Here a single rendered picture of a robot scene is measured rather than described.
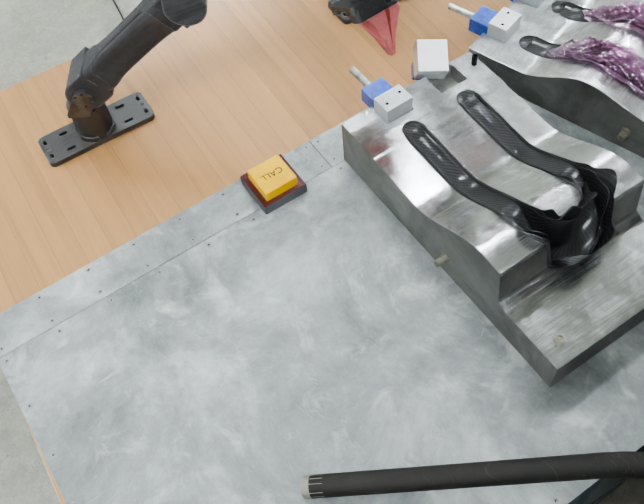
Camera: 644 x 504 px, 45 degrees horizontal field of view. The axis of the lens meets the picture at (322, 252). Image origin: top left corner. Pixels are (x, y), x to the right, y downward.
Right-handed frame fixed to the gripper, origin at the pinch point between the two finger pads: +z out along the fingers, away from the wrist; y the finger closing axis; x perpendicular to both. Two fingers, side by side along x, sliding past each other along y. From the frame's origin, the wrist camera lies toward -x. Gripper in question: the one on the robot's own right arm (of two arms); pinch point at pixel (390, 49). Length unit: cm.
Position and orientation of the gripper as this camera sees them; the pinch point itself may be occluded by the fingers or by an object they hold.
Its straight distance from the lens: 119.8
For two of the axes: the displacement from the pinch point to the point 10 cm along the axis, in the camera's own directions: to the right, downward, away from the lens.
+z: 3.8, 7.9, 4.8
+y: 8.1, -5.4, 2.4
